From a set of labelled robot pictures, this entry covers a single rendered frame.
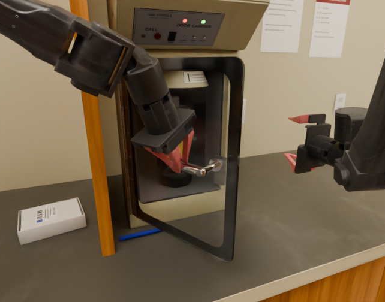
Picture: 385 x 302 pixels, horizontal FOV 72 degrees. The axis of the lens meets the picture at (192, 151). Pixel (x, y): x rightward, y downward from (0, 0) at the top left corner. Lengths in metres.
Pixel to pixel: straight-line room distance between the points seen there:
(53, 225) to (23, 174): 0.41
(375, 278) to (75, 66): 0.93
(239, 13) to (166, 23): 0.16
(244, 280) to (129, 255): 0.27
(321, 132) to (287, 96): 0.78
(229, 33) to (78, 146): 0.73
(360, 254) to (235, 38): 0.61
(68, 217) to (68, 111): 0.44
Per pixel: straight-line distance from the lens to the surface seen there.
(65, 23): 0.37
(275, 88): 1.38
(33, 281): 0.71
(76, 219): 0.82
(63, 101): 1.10
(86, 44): 0.37
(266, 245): 0.74
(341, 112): 0.58
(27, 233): 0.82
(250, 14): 0.67
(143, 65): 0.39
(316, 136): 0.66
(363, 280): 0.97
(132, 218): 0.78
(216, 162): 0.49
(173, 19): 0.61
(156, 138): 0.42
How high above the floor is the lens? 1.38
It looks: 19 degrees down
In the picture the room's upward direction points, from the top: straight up
